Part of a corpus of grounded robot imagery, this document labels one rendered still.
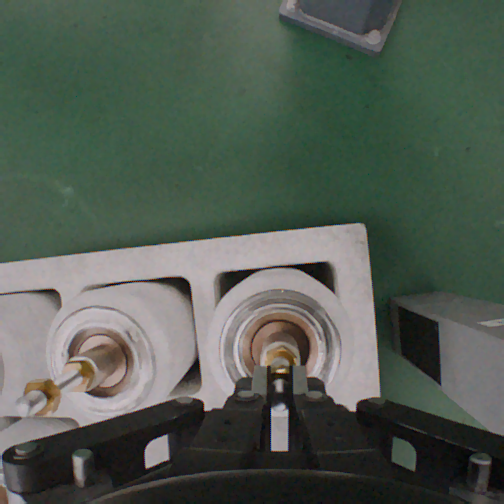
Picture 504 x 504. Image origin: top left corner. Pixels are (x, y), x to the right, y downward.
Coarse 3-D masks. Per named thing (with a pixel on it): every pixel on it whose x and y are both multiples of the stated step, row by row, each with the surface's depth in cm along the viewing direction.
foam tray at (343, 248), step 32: (352, 224) 31; (64, 256) 33; (96, 256) 32; (128, 256) 32; (160, 256) 32; (192, 256) 32; (224, 256) 32; (256, 256) 31; (288, 256) 31; (320, 256) 31; (352, 256) 31; (0, 288) 33; (32, 288) 33; (64, 288) 33; (96, 288) 36; (192, 288) 32; (224, 288) 38; (352, 288) 31; (352, 320) 31; (192, 384) 35; (352, 384) 31; (32, 416) 33; (64, 416) 33
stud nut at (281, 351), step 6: (276, 348) 21; (282, 348) 20; (270, 354) 20; (276, 354) 20; (282, 354) 20; (288, 354) 20; (294, 354) 21; (270, 360) 20; (288, 360) 20; (294, 360) 20
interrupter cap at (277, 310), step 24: (240, 312) 24; (264, 312) 24; (288, 312) 24; (312, 312) 24; (240, 336) 24; (264, 336) 24; (312, 336) 24; (336, 336) 24; (240, 360) 24; (312, 360) 24; (336, 360) 24
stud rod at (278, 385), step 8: (280, 360) 20; (272, 384) 16; (280, 384) 16; (288, 384) 16; (272, 392) 15; (280, 392) 15; (272, 400) 15; (280, 400) 15; (272, 408) 15; (280, 408) 15
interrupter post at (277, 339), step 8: (272, 336) 23; (280, 336) 23; (288, 336) 23; (264, 344) 23; (272, 344) 21; (280, 344) 21; (288, 344) 21; (296, 344) 23; (264, 352) 21; (296, 352) 21; (264, 360) 21
